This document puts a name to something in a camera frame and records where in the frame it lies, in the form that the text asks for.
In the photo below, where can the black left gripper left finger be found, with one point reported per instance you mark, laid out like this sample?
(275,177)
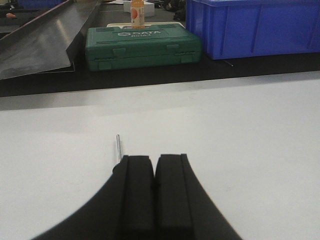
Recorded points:
(123,209)

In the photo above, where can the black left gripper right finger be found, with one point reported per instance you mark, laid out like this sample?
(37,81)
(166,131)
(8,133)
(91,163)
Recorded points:
(183,208)

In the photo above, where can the green SATA tool case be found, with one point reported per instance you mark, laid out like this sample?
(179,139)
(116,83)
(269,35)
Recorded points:
(115,48)

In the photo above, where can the black metal angled divider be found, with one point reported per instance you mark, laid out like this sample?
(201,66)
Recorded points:
(49,42)

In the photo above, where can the large blue plastic bin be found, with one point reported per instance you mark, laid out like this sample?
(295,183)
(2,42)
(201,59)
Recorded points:
(232,29)

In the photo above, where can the orange juice bottle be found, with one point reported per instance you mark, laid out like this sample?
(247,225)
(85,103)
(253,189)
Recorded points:
(137,13)

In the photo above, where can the orange object on far table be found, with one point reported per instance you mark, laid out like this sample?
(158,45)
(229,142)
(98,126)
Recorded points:
(10,15)

